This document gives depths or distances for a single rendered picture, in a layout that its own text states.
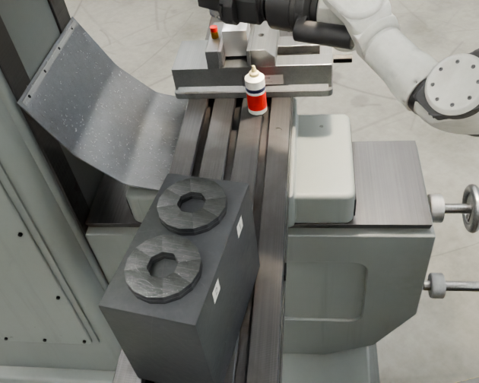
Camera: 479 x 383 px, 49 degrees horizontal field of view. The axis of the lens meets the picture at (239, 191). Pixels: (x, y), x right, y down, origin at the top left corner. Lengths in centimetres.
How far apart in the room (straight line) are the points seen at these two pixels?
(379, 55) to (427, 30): 259
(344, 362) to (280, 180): 78
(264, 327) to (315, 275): 53
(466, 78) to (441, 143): 188
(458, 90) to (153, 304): 44
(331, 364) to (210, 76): 90
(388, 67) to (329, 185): 39
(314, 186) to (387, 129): 153
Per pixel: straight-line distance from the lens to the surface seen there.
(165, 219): 66
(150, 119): 125
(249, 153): 103
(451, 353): 191
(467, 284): 137
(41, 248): 127
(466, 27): 345
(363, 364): 162
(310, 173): 114
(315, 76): 115
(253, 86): 107
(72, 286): 138
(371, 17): 81
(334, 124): 126
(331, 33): 85
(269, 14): 90
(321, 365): 161
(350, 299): 139
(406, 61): 78
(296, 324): 148
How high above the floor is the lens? 165
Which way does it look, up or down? 45 degrees down
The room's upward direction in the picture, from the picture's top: 9 degrees counter-clockwise
